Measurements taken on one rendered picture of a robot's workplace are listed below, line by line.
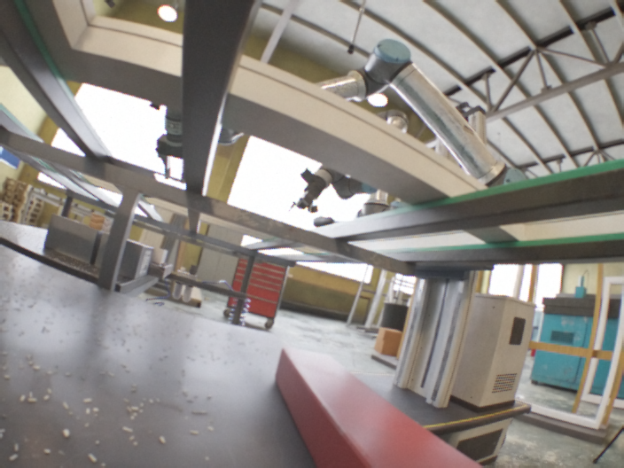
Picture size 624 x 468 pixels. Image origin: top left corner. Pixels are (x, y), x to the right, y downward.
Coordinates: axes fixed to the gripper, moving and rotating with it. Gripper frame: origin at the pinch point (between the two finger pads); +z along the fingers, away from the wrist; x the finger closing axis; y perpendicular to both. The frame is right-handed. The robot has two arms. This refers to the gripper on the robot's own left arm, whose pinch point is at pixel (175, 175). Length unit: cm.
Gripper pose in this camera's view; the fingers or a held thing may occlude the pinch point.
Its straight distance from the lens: 100.9
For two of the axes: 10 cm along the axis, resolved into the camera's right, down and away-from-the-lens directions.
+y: -0.7, 6.8, -7.3
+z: -3.1, 6.8, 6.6
